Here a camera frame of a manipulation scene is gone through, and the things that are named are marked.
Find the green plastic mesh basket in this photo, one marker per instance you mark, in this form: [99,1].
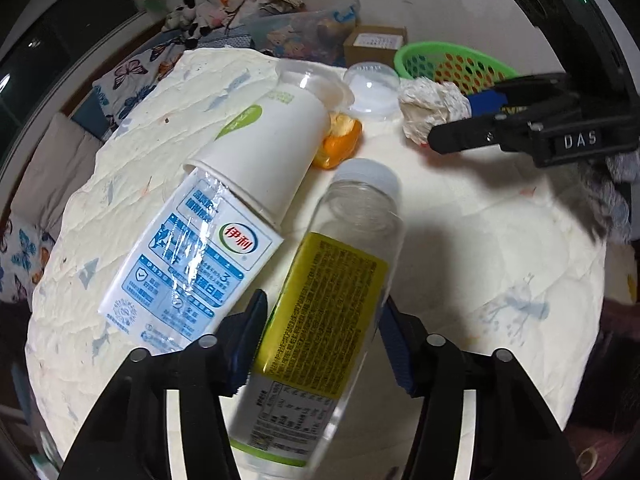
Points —
[470,70]

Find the butterfly pillow left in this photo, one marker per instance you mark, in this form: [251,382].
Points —
[25,252]

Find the butterfly pillow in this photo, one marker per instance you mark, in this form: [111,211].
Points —
[125,86]
[25,252]

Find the window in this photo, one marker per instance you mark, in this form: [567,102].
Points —
[46,50]

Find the clear plastic bottle yellow label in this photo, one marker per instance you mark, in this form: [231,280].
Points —
[322,325]

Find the grey pillow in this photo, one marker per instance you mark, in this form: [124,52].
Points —
[61,164]

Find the blue white milk carton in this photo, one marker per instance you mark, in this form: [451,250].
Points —
[190,266]

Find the butterfly pillow right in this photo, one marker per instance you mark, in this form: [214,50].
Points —
[125,86]

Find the plush toy pile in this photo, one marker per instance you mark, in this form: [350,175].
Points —
[198,18]

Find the grey knit gloved hand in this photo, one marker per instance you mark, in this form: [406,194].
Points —
[611,186]

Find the white paper ball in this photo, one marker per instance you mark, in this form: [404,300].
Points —
[425,104]

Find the brown cardboard box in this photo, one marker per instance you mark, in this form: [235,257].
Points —
[373,43]

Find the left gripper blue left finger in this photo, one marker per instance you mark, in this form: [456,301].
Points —
[125,435]

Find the clear plastic toy bin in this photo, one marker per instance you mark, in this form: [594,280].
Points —
[316,33]

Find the orange peel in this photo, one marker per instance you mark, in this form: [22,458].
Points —
[339,143]

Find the white paper cup green logo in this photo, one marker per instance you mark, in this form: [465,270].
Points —
[263,154]

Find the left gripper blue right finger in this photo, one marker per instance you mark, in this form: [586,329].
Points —
[516,434]

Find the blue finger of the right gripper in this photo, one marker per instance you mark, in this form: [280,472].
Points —
[487,102]
[463,135]

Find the black camera handle unit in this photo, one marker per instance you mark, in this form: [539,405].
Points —
[585,45]

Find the clear plastic dome lid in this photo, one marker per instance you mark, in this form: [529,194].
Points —
[375,88]

